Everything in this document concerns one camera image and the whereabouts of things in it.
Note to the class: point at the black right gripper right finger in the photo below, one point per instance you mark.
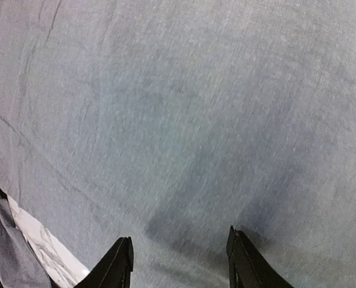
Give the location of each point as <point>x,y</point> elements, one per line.
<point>247,266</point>

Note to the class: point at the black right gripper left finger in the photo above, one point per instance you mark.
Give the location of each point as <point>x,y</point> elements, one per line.
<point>114,269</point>

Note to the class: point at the grey button-up shirt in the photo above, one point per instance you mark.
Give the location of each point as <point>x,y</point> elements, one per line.
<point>172,121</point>

